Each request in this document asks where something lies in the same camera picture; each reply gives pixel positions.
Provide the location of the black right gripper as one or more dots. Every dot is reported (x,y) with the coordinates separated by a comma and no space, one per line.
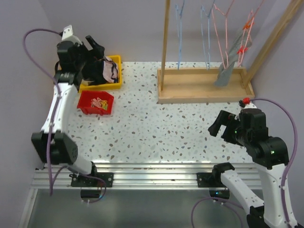
(228,118)

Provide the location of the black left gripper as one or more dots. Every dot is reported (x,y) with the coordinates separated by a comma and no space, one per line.
(97,51)

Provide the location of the pink underwear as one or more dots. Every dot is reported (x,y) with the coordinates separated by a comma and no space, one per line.
(110,71)

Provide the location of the red clip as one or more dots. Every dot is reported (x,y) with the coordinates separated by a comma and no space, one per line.
(242,50)

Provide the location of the grey knitted garment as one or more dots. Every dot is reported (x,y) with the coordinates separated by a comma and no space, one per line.
(226,68)

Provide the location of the orange clip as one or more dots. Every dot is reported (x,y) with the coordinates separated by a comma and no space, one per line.
(248,24)

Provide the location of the pink wire hanger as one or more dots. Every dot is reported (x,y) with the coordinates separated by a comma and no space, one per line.
(220,23)

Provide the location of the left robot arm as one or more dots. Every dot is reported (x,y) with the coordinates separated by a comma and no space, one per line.
(52,143)

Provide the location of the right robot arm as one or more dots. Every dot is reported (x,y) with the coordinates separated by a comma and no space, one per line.
(270,157)

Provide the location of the wooden hanger rack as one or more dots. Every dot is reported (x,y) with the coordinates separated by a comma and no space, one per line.
(197,85)

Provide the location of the left blue hanger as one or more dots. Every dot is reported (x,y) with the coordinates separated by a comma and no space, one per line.
(178,16)

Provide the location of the blue hanger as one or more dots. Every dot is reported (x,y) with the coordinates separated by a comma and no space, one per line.
(178,16)
(205,16)

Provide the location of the right blue hanger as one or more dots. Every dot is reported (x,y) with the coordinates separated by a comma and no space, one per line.
(205,16)

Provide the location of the black garment pile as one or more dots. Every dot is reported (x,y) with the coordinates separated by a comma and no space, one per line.
(93,73)

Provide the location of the yellow plastic tray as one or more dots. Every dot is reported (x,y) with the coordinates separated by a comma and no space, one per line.
(68,75)

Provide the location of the clips in red bin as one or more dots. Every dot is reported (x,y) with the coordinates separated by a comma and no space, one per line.
(99,103)

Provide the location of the red plastic bin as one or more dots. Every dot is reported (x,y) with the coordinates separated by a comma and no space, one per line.
(84,103)

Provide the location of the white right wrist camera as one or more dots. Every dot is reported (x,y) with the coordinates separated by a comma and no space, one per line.
(247,106)

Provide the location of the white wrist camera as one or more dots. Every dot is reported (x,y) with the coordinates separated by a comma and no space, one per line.
(68,35)
(247,106)

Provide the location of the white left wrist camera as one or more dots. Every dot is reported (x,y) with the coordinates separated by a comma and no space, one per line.
(68,35)

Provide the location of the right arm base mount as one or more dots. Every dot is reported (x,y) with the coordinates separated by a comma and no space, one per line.
(206,180)

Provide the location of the aluminium mounting rail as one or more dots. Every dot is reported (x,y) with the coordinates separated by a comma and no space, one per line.
(150,176)

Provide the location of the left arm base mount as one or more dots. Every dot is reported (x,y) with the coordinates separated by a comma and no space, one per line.
(101,179)

